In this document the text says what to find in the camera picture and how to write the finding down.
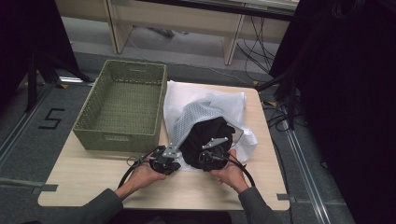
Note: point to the light wooden desk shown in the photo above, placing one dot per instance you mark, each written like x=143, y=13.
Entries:
x=174, y=21

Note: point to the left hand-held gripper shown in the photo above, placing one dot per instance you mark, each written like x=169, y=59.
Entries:
x=165, y=163

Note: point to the black metal stand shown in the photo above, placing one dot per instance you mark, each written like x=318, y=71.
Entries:
x=32, y=81
x=289, y=93

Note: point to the green woven basket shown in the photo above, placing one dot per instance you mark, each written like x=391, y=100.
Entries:
x=124, y=109

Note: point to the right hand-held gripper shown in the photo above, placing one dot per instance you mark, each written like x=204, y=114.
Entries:
x=213, y=160

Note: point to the black curtain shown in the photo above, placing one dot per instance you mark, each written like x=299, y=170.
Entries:
x=348, y=102
x=31, y=40

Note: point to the white mesh laundry bag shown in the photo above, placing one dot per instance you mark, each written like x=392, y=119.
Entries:
x=199, y=102

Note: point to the person's right hand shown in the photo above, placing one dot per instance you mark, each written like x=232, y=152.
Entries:
x=233, y=177

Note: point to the person's left hand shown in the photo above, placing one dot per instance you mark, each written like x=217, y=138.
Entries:
x=143, y=175

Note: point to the black cloth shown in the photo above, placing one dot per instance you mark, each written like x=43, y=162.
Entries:
x=205, y=137

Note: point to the person's dark lap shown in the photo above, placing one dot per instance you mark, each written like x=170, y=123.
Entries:
x=174, y=217

